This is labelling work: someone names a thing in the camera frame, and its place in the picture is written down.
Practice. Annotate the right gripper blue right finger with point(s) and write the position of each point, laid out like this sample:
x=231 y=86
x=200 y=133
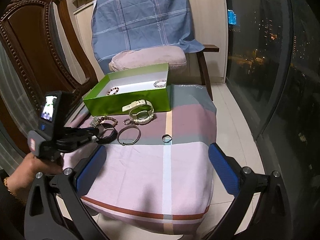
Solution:
x=226 y=168

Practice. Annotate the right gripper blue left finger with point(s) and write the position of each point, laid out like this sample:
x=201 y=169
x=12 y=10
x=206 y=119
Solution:
x=88 y=169

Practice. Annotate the black wrist band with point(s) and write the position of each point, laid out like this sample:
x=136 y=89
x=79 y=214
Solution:
x=107 y=133

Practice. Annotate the silver bangle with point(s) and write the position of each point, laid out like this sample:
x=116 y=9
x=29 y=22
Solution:
x=129 y=135

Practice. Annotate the white wrist watch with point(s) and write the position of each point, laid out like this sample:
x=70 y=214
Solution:
x=141 y=112

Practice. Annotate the person's left hand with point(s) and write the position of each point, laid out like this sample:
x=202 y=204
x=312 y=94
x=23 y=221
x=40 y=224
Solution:
x=19 y=183

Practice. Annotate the green cardboard box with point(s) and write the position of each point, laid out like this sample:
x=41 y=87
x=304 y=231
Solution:
x=118 y=89

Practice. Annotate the pink grey striped cloth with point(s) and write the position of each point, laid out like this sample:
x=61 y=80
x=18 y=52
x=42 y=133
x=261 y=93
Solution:
x=164 y=182

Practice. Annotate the dark wooden armchair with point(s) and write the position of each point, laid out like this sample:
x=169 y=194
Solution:
x=204 y=78

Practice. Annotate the carved brown wooden chair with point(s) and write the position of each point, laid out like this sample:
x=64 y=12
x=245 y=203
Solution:
x=28 y=42

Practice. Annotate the pink cushion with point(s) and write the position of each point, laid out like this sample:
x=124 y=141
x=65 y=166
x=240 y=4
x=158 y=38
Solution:
x=130 y=59

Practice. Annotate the blue plaid cloth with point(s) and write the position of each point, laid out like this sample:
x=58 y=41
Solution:
x=120 y=25

